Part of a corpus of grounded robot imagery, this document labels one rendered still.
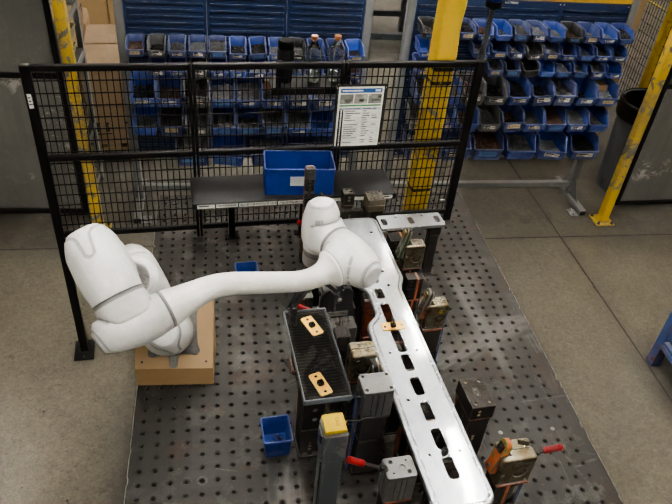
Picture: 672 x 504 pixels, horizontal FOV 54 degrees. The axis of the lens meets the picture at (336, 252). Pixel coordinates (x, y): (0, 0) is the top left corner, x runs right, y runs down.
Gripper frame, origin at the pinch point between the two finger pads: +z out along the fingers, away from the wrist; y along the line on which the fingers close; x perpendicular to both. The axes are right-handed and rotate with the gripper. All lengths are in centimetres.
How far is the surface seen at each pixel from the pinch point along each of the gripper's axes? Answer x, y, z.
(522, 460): -64, 33, 16
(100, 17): 454, 54, 64
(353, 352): -9.3, 10.5, 13.4
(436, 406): -34.5, 26.3, 21.3
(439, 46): 87, 109, -39
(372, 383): -24.9, 7.0, 10.4
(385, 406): -29.5, 9.7, 17.5
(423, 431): -40.2, 16.9, 21.3
